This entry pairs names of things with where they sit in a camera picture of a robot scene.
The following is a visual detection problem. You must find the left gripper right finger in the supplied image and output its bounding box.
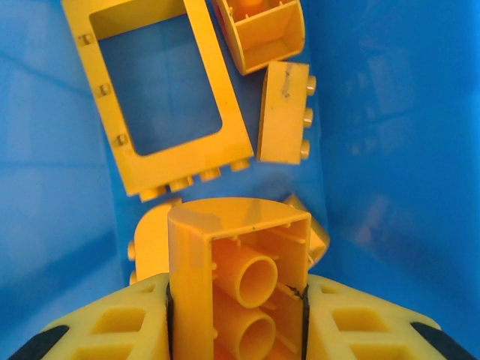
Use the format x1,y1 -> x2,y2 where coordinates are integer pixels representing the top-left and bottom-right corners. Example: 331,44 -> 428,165
301,273 -> 476,360

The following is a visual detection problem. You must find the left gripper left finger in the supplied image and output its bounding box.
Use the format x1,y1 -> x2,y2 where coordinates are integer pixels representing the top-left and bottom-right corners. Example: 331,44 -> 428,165
7,272 -> 173,360

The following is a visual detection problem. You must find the yellow-orange rectangular brick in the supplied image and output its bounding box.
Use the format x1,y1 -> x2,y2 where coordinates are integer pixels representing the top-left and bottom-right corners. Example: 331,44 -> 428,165
126,198 -> 183,288

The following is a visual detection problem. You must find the yellow black-striped brick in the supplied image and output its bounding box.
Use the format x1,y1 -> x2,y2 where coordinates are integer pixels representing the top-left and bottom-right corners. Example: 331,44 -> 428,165
283,191 -> 332,271

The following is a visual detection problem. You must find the yellow-orange studded brick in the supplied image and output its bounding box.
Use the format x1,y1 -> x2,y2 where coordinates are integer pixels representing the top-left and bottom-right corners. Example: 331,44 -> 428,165
166,196 -> 313,360

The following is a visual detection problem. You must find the blue two-compartment plastic bin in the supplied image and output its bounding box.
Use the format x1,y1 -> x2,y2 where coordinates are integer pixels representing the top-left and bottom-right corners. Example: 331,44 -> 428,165
0,0 -> 480,360

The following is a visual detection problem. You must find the yellow window frame brick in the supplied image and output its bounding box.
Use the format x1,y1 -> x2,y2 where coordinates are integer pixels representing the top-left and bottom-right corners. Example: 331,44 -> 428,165
59,0 -> 253,203

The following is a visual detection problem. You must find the yellow rounded printed brick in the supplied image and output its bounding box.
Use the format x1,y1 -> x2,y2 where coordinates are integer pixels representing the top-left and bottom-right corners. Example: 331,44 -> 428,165
211,0 -> 307,76

